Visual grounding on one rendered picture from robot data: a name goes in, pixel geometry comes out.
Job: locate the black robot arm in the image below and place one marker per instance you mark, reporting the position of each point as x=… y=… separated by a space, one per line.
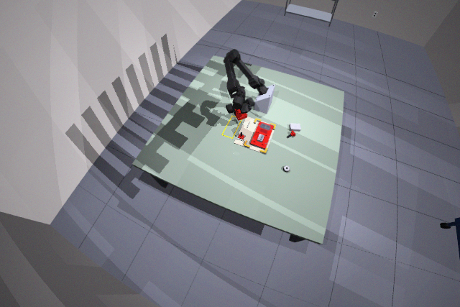
x=233 y=84

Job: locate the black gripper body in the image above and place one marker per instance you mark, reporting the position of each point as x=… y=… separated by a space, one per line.
x=231 y=109

